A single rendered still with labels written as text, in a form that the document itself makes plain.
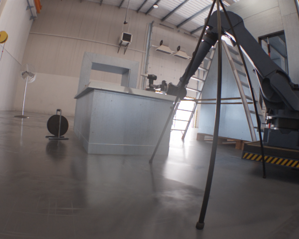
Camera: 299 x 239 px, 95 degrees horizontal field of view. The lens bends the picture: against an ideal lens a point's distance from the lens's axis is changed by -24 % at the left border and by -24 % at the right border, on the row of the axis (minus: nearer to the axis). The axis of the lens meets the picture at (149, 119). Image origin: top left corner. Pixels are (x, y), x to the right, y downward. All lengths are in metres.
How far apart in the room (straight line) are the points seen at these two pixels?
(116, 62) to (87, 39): 8.62
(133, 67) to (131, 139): 2.35
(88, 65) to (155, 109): 2.15
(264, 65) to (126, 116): 1.41
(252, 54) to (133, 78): 2.64
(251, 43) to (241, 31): 0.18
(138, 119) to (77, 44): 10.64
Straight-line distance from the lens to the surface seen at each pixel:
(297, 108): 1.67
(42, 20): 13.02
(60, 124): 2.34
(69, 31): 12.48
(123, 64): 3.82
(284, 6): 3.73
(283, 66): 7.19
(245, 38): 1.94
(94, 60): 3.71
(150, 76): 2.05
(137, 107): 1.77
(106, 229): 0.64
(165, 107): 1.92
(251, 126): 2.47
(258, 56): 1.85
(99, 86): 1.61
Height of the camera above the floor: 0.38
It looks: level
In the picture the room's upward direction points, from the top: 6 degrees clockwise
